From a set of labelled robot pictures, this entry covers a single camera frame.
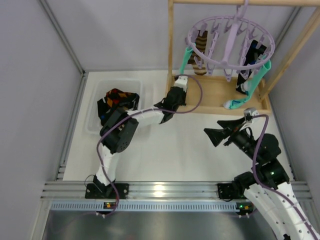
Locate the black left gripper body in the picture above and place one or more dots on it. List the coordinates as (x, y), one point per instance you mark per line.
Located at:
(178, 94)

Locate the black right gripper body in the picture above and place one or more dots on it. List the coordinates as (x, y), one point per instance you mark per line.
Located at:
(230, 135)

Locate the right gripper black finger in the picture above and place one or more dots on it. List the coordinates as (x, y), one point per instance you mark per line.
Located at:
(234, 124)
(216, 136)

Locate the mint green sock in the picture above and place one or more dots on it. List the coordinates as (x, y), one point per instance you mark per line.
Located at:
(187, 54)
(249, 88)

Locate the black blue sport sock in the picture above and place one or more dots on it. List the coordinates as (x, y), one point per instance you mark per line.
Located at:
(135, 107)

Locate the red yellow black argyle sock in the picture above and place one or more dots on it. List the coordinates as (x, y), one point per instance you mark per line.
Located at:
(116, 98)

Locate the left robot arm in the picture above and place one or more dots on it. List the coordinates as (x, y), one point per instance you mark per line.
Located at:
(120, 121)

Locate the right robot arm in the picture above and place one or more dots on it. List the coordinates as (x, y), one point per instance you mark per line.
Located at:
(267, 185)

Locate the purple round clip hanger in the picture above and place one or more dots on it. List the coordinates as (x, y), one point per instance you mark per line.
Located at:
(213, 43)

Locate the black blue sock right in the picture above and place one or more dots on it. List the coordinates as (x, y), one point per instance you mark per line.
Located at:
(251, 57)

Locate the white plastic laundry basket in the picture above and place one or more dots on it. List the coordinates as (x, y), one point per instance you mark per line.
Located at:
(92, 122)

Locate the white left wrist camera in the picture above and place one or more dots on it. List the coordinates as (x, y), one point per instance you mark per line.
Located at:
(181, 81)

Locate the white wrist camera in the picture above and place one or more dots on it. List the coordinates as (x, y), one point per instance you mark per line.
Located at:
(181, 81)
(249, 115)

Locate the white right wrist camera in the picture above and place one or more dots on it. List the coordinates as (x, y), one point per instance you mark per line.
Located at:
(249, 115)

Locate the wooden hanger rack frame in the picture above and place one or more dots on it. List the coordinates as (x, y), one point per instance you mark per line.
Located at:
(207, 92)

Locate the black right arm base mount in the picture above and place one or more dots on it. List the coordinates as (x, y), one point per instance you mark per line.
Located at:
(229, 192)

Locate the grey slotted cable duct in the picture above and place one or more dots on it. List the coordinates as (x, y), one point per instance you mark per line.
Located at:
(152, 206)

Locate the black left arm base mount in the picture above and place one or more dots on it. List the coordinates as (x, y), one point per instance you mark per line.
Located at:
(107, 192)

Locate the aluminium frame post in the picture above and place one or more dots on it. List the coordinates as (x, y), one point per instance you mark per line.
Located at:
(59, 30)

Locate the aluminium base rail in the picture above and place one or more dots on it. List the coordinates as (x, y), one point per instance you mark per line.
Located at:
(138, 190)

